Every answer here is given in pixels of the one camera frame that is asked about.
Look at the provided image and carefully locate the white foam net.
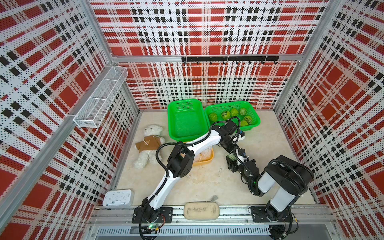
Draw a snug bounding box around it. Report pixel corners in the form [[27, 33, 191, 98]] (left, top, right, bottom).
[[226, 153, 239, 173]]

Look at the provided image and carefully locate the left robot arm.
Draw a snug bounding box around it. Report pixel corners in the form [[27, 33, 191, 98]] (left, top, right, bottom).
[[138, 117, 245, 224]]

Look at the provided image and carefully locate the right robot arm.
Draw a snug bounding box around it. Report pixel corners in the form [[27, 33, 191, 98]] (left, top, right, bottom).
[[235, 154, 314, 222]]

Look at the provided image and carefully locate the green basket with fruit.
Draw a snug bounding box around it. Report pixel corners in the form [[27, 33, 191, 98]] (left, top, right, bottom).
[[205, 101, 261, 131]]

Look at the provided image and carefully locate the yellow plastic bowl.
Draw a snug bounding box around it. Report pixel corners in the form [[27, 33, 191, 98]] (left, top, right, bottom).
[[193, 147, 215, 166]]

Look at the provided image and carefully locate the empty green plastic basket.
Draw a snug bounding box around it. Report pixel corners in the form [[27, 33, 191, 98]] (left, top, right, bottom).
[[168, 99, 209, 142]]

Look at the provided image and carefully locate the beige sponge block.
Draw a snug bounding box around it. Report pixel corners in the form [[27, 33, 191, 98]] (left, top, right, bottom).
[[184, 202, 220, 221]]

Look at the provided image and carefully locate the white teddy bear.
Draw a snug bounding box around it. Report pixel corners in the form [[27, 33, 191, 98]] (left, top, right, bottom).
[[134, 125, 165, 169]]

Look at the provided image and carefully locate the white power strip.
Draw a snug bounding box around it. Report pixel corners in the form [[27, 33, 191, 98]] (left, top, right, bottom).
[[103, 189, 135, 208]]

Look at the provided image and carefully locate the black hook rail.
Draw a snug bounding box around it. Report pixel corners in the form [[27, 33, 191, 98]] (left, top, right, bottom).
[[181, 56, 280, 63]]

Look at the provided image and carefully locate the clear wall shelf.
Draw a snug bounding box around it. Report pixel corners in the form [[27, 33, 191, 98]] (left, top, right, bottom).
[[74, 66, 128, 129]]

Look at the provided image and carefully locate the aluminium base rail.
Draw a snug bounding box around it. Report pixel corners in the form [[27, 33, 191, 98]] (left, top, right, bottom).
[[85, 202, 341, 240]]

